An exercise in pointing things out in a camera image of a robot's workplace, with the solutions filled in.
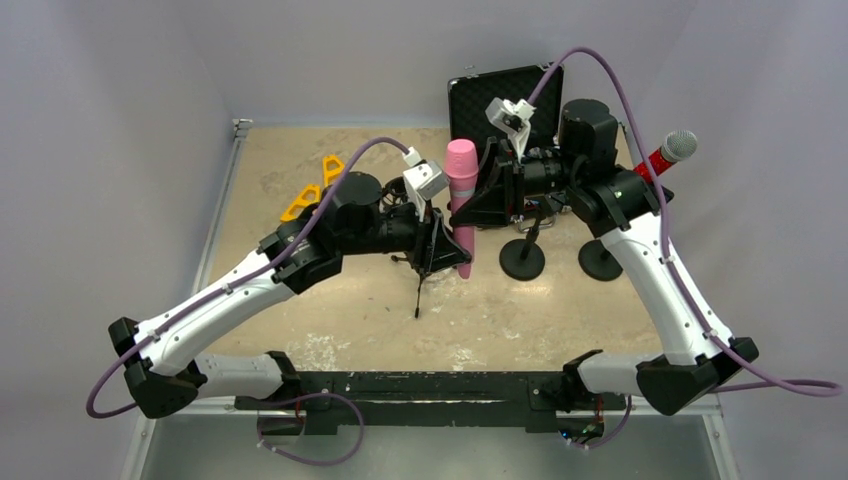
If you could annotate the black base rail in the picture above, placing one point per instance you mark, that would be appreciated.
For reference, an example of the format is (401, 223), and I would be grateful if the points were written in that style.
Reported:
(535, 401)

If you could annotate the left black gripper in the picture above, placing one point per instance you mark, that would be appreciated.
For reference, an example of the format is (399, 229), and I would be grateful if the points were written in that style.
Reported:
(428, 243)

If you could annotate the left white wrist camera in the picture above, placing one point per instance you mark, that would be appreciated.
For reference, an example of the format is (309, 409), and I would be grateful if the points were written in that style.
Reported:
(422, 183)

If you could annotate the yellow triangle stand near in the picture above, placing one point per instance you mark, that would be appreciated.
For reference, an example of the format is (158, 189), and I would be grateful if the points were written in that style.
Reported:
(308, 196)

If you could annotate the pink microphone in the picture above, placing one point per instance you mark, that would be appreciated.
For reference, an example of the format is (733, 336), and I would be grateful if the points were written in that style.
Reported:
(461, 167)

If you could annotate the black poker chip case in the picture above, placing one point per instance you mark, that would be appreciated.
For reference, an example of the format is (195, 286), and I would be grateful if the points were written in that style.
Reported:
(468, 98)

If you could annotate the red glitter microphone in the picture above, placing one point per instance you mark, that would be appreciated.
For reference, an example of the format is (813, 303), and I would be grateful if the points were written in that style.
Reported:
(677, 146)

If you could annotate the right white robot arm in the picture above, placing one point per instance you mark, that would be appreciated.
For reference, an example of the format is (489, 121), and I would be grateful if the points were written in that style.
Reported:
(622, 209)

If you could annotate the yellow triangle stand far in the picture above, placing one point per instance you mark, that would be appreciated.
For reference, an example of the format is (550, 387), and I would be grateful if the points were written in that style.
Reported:
(332, 169)

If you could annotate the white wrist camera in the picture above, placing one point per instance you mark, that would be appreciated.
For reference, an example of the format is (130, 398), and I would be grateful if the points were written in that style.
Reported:
(422, 183)
(514, 120)

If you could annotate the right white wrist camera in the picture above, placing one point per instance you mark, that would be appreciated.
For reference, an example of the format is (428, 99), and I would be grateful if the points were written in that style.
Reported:
(514, 120)

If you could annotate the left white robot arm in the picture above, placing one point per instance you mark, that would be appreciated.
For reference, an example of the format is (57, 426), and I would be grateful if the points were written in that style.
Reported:
(166, 365)

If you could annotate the yellow triangle stand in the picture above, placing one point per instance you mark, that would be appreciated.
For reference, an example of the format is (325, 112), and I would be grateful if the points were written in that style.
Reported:
(308, 196)
(332, 169)

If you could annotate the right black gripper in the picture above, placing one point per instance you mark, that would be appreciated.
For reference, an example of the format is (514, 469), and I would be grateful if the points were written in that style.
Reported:
(507, 185)

